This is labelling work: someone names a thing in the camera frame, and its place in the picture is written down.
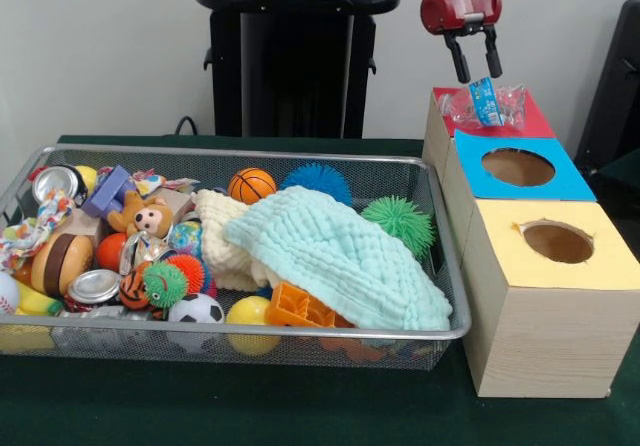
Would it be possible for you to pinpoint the green spiky rubber ball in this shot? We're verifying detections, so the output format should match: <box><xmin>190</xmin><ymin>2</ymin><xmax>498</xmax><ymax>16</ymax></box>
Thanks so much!
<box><xmin>360</xmin><ymin>194</ymin><xmax>435</xmax><ymax>260</ymax></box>

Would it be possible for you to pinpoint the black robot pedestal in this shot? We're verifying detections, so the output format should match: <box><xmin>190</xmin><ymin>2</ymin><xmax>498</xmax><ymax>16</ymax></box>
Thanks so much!
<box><xmin>193</xmin><ymin>0</ymin><xmax>401</xmax><ymax>140</ymax></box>

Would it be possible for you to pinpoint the wire mesh metal bin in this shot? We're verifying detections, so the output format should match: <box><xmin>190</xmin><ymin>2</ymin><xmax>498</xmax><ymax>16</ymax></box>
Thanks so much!
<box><xmin>0</xmin><ymin>145</ymin><xmax>472</xmax><ymax>373</ymax></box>

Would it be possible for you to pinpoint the mint green waffle cloth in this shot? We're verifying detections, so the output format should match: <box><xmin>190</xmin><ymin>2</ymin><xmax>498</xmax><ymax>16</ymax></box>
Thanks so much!
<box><xmin>224</xmin><ymin>184</ymin><xmax>455</xmax><ymax>331</ymax></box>

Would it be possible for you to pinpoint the brown plush monkey toy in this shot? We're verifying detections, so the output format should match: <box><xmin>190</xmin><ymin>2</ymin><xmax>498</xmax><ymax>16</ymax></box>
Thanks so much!
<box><xmin>107</xmin><ymin>190</ymin><xmax>175</xmax><ymax>240</ymax></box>

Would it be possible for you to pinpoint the yellow plastic ball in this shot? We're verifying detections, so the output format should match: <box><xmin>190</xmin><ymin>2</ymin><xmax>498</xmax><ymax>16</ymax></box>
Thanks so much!
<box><xmin>225</xmin><ymin>295</ymin><xmax>284</xmax><ymax>356</ymax></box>

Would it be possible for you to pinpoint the thin black cable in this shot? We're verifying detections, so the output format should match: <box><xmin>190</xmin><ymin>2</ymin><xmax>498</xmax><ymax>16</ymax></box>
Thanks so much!
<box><xmin>174</xmin><ymin>114</ymin><xmax>201</xmax><ymax>137</ymax></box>

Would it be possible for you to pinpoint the blue spiky rubber ball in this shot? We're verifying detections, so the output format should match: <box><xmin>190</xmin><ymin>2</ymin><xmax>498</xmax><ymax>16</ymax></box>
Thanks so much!
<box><xmin>278</xmin><ymin>161</ymin><xmax>353</xmax><ymax>206</ymax></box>

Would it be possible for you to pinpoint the dark green tablecloth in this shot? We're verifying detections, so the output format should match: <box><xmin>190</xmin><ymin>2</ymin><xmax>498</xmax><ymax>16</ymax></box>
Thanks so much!
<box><xmin>594</xmin><ymin>148</ymin><xmax>640</xmax><ymax>217</ymax></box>
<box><xmin>0</xmin><ymin>134</ymin><xmax>640</xmax><ymax>446</ymax></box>

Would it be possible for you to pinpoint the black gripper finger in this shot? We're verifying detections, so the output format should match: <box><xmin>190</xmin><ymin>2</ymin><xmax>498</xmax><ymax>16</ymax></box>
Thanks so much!
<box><xmin>481</xmin><ymin>25</ymin><xmax>504</xmax><ymax>80</ymax></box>
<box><xmin>443</xmin><ymin>33</ymin><xmax>473</xmax><ymax>85</ymax></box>

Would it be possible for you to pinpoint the wooden box with three holes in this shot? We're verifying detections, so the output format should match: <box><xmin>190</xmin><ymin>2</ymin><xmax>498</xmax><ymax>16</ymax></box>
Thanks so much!
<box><xmin>422</xmin><ymin>86</ymin><xmax>640</xmax><ymax>398</ymax></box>

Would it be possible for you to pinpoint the cream waffle cloth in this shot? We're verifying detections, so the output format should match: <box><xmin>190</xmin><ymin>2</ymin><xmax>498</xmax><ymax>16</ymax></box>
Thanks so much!
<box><xmin>192</xmin><ymin>188</ymin><xmax>276</xmax><ymax>291</ymax></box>

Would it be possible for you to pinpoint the small orange basketball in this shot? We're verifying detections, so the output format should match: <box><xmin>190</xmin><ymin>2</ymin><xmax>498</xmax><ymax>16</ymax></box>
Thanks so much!
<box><xmin>228</xmin><ymin>167</ymin><xmax>278</xmax><ymax>204</ymax></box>

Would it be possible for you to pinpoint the crushed clear plastic bottle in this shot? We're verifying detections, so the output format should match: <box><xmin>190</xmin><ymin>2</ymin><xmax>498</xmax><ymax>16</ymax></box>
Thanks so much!
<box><xmin>439</xmin><ymin>76</ymin><xmax>528</xmax><ymax>131</ymax></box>

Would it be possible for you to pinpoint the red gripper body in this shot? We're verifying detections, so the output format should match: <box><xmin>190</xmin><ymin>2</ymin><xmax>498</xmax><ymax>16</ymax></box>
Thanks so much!
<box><xmin>419</xmin><ymin>0</ymin><xmax>503</xmax><ymax>38</ymax></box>

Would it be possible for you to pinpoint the green spiky creature toy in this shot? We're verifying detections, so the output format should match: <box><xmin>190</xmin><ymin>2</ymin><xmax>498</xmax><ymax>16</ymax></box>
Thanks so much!
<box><xmin>142</xmin><ymin>260</ymin><xmax>189</xmax><ymax>310</ymax></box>

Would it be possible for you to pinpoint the small soccer ball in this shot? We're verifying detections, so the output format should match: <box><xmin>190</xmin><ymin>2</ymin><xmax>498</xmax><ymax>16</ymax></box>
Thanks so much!
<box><xmin>167</xmin><ymin>293</ymin><xmax>226</xmax><ymax>353</ymax></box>

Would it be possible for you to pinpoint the black upright panel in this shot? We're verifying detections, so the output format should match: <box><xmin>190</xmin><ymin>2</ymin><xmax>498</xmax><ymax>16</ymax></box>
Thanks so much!
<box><xmin>574</xmin><ymin>0</ymin><xmax>640</xmax><ymax>167</ymax></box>

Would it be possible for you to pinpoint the orange plastic brick toy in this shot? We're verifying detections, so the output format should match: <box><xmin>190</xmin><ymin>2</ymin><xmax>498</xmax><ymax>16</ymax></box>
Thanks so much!
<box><xmin>264</xmin><ymin>279</ymin><xmax>357</xmax><ymax>328</ymax></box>

